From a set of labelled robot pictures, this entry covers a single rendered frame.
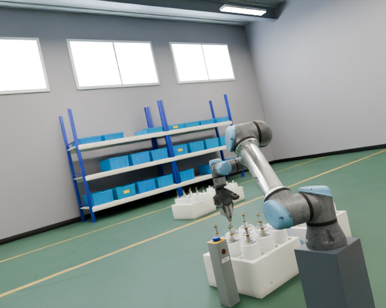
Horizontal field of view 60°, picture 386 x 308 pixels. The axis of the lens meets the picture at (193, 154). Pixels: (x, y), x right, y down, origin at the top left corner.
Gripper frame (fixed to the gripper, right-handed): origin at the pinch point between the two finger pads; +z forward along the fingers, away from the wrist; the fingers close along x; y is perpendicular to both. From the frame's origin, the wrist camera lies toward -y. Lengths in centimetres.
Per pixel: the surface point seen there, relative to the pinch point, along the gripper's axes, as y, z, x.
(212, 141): 369, -61, -394
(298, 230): -22.8, 17.4, -31.8
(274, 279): -29.7, 29.5, 10.2
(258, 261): -29.1, 17.2, 18.5
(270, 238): -27.4, 10.8, 3.1
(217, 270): -15.9, 16.6, 34.1
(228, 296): -19.2, 28.9, 33.8
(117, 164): 397, -54, -168
